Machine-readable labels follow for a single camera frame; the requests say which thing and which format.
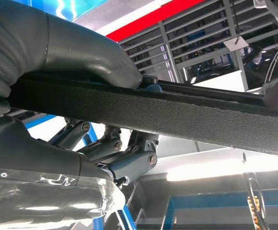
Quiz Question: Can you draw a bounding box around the blue metal shelf rack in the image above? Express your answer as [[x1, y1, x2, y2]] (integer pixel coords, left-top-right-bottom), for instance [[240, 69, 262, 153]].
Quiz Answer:
[[11, 0, 278, 230]]

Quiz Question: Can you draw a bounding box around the red barrier belt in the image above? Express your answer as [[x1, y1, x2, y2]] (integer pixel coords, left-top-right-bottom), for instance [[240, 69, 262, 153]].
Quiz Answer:
[[106, 0, 205, 43]]

